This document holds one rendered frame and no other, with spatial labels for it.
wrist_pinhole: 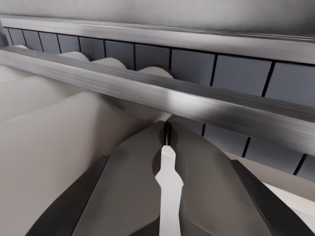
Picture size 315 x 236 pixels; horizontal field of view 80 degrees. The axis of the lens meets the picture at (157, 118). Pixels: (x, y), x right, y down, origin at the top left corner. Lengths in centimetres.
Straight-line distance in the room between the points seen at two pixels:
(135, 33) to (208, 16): 7
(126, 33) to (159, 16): 5
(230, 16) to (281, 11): 4
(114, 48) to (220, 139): 13
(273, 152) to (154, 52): 13
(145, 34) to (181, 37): 3
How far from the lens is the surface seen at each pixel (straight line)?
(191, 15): 21
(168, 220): 41
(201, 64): 16
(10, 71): 20
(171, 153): 16
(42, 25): 30
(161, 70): 17
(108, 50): 21
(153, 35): 18
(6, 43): 20
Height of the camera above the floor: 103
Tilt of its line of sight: 49 degrees down
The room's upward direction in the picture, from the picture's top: 129 degrees counter-clockwise
